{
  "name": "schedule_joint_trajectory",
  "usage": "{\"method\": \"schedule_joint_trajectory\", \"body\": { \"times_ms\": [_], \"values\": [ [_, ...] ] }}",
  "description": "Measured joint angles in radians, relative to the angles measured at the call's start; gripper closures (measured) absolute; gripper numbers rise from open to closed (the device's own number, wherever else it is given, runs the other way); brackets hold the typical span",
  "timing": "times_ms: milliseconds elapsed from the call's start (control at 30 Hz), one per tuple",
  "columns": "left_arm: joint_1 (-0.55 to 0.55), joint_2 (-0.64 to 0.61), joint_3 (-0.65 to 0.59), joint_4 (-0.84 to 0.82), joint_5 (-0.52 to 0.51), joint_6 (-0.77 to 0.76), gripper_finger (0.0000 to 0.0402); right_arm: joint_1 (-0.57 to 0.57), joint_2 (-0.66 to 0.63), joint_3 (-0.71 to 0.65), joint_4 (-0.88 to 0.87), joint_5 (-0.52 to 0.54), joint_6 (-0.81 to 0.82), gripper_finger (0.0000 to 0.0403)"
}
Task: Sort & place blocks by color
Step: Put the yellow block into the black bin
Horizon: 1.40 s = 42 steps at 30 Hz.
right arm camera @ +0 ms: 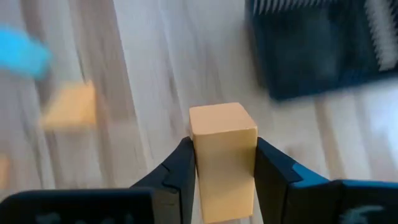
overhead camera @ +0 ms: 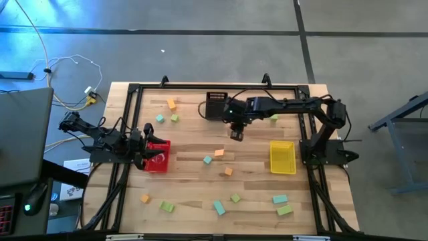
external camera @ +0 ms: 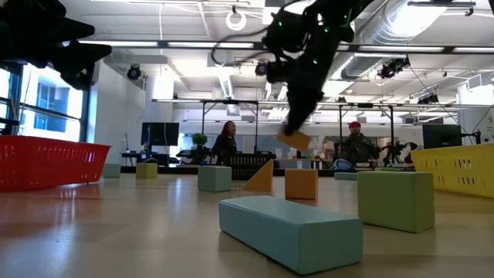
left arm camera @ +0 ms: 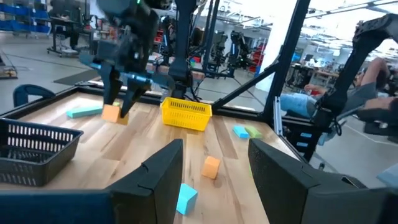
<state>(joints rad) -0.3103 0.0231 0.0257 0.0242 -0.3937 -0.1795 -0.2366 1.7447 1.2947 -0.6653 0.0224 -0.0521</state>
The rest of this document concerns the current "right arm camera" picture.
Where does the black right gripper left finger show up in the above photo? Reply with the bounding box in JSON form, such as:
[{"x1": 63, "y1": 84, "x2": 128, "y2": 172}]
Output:
[{"x1": 0, "y1": 136, "x2": 197, "y2": 224}]

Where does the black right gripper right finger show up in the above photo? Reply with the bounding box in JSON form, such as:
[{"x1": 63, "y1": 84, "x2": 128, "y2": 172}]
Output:
[{"x1": 254, "y1": 137, "x2": 398, "y2": 224}]

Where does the long orange wooden block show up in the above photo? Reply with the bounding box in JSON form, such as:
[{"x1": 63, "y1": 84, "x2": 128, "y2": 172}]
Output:
[{"x1": 188, "y1": 101, "x2": 259, "y2": 224}]

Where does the light blue wooden block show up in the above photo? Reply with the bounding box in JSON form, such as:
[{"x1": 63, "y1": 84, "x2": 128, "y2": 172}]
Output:
[{"x1": 0, "y1": 26, "x2": 52, "y2": 80}]

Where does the black plastic basket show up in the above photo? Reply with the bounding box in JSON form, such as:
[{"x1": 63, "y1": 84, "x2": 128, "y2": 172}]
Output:
[{"x1": 245, "y1": 0, "x2": 398, "y2": 101}]

